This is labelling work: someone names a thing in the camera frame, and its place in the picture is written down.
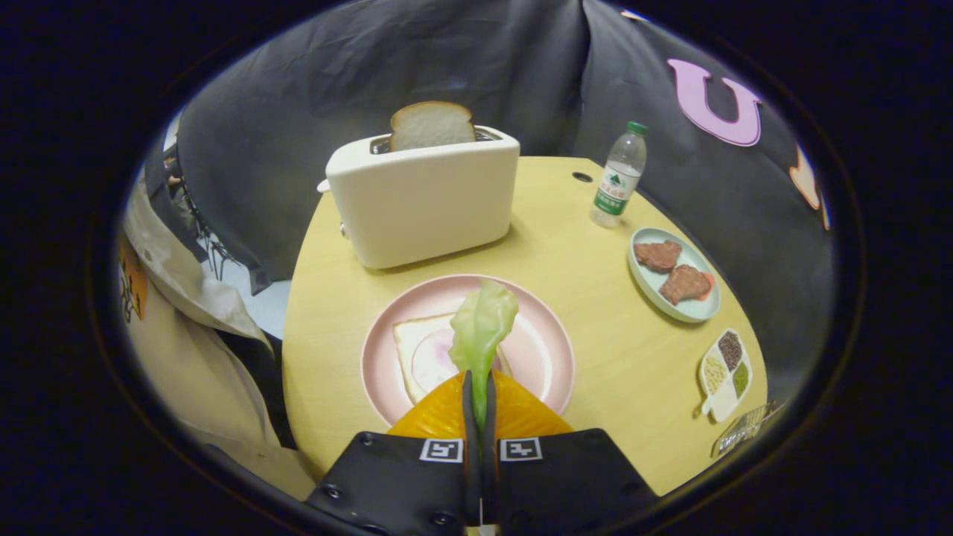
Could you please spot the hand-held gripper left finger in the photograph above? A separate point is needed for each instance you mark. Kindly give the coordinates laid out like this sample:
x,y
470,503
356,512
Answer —
x,y
470,447

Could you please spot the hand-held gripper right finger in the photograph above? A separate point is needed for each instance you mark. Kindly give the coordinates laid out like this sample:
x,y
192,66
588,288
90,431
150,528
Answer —
x,y
491,447

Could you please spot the green lettuce leaf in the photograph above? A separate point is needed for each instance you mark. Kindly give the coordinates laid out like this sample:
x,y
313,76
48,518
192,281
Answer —
x,y
480,327

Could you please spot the brown crust bread slice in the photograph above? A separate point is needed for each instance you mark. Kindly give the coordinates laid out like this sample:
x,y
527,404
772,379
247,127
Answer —
x,y
432,126

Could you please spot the round pink ham slice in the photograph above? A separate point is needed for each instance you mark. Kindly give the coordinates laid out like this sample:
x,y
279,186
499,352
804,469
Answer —
x,y
432,361

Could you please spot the pink plate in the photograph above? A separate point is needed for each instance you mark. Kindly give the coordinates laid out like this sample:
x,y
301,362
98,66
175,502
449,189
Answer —
x,y
543,350

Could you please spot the white toast slice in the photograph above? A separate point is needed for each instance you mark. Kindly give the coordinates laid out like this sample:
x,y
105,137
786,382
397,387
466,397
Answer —
x,y
408,350

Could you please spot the light blue plate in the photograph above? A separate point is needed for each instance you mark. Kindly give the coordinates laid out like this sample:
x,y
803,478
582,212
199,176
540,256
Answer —
x,y
646,286

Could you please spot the white divided seasoning dish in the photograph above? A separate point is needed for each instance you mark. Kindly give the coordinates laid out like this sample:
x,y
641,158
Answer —
x,y
724,406

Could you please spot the white toaster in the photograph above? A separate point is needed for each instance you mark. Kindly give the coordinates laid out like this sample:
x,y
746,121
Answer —
x,y
424,201

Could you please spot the brown meat piece orange edge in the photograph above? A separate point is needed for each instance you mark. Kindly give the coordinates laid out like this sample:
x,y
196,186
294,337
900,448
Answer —
x,y
685,285

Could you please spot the person's beige jacket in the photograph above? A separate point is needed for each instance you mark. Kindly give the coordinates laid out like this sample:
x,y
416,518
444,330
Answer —
x,y
193,372

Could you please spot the clear water bottle green cap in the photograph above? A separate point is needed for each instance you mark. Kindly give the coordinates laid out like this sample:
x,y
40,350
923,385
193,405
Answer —
x,y
616,186

